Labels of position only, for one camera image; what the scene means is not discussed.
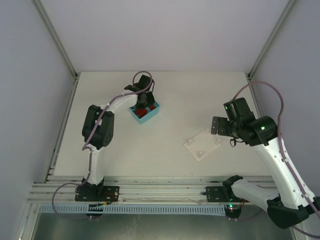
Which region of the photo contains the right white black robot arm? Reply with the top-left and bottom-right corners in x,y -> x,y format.
211,97 -> 320,229

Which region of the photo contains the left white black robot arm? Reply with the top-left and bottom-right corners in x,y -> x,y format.
81,71 -> 156,186

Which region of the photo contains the teal plastic bin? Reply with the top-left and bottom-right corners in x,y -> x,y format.
129,101 -> 160,124

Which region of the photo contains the white peg base plate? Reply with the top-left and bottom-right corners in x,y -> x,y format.
183,128 -> 221,163

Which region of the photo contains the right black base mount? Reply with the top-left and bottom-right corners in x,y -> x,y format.
202,175 -> 243,203

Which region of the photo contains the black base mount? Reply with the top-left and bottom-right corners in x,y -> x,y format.
202,175 -> 243,203
74,183 -> 120,202

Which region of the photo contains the aluminium rail frame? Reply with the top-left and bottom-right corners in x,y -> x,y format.
27,174 -> 300,205

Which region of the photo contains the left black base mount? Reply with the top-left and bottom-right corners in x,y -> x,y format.
74,183 -> 120,202

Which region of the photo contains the right aluminium corner post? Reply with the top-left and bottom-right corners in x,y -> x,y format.
246,0 -> 299,81

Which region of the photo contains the aluminium corner post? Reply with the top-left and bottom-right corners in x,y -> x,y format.
31,0 -> 78,79
246,0 -> 299,81

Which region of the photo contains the light blue cable duct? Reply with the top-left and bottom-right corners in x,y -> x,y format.
39,203 -> 225,216

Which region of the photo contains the left aluminium corner post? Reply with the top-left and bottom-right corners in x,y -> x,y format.
31,0 -> 78,79

